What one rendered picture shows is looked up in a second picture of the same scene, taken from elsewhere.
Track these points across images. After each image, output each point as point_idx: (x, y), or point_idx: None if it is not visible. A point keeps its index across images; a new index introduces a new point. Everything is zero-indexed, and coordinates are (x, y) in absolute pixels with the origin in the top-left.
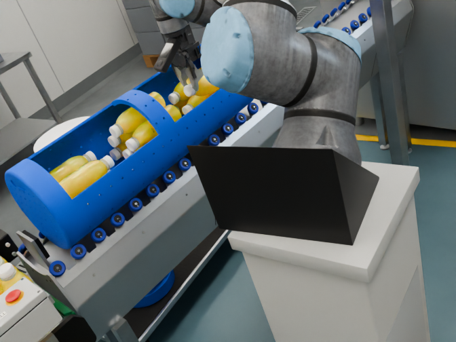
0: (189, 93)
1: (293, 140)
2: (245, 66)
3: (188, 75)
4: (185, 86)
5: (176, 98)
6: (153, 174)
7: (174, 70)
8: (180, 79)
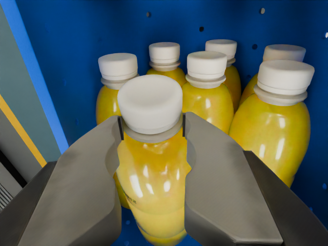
0: (134, 84)
1: None
2: None
3: (88, 176)
4: (157, 108)
5: (261, 77)
6: None
7: (276, 202)
8: (208, 140)
